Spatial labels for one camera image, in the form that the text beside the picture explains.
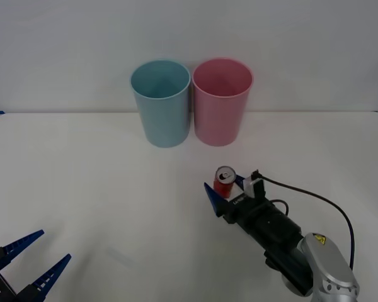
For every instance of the silver and black right arm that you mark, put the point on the silver and black right arm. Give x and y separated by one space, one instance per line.
327 261

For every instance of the pink plastic bin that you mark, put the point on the pink plastic bin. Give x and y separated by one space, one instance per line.
219 119

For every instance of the red drink can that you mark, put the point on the red drink can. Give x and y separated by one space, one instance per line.
223 187

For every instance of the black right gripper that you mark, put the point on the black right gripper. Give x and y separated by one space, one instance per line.
250 212

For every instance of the pale blue plastic bin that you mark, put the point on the pale blue plastic bin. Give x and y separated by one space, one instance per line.
163 122

